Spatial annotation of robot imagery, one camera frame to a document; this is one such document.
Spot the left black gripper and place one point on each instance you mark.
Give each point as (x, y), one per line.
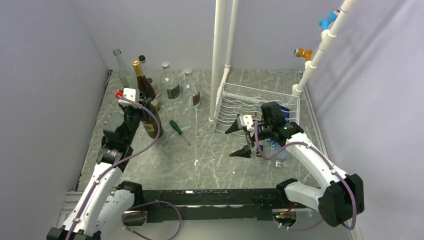
(145, 115)

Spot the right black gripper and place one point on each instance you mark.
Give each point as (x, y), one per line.
(244, 152)

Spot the dark bottle grey foil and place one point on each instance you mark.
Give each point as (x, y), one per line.
(151, 127)

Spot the dark bottle gold foil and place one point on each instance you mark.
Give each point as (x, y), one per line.
(144, 85)

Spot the blue labelled water bottle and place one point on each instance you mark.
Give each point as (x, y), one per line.
(271, 147)

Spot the clear bottle white label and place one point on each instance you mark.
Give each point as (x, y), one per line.
(151, 75)

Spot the clear bottle silver cap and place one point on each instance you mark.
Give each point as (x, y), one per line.
(170, 83)

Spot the clear bottle dark green label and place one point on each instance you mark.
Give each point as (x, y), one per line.
(190, 89)

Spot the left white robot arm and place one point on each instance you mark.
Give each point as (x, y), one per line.
(94, 215)

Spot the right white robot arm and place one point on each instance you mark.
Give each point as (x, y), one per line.
(328, 176)

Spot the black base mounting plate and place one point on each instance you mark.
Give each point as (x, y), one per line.
(260, 204)

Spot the orange pipe nozzle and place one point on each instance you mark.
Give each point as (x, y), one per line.
(300, 52)

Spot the thick white vertical pipe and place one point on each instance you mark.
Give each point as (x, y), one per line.
(219, 19)

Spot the blue pipe nozzle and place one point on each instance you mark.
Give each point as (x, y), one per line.
(331, 18)

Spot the slanted white pipe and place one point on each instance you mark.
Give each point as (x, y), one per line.
(327, 38)

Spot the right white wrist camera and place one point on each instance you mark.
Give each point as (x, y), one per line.
(247, 123)

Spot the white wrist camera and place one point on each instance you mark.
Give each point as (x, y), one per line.
(247, 123)
(127, 96)

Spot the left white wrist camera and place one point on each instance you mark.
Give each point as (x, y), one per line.
(127, 96)

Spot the green handled screwdriver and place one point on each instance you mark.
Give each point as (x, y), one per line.
(175, 127)

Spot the white wire wine rack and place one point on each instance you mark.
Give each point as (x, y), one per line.
(233, 99)

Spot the aluminium frame rail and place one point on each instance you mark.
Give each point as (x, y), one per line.
(71, 205)

